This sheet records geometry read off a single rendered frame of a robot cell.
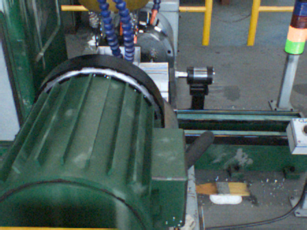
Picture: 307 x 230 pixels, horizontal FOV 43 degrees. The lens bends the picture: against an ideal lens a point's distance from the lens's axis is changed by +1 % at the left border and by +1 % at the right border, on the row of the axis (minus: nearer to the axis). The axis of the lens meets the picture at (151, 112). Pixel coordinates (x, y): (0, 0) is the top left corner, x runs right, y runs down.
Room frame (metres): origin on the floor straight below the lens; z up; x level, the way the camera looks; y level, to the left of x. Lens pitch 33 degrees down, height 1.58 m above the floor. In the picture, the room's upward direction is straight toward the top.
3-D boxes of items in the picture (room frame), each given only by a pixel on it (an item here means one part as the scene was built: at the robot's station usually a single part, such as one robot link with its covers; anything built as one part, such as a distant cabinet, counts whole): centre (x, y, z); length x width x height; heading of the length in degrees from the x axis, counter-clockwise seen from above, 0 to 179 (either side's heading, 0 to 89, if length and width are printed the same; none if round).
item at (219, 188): (0.81, -0.17, 0.80); 0.21 x 0.05 x 0.01; 90
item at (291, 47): (1.26, -0.49, 1.05); 0.06 x 0.06 x 0.04
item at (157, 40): (1.29, 0.05, 1.04); 0.41 x 0.25 x 0.25; 178
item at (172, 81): (1.00, -0.06, 1.01); 0.26 x 0.04 x 0.03; 179
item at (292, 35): (1.26, -0.49, 1.10); 0.06 x 0.06 x 0.04
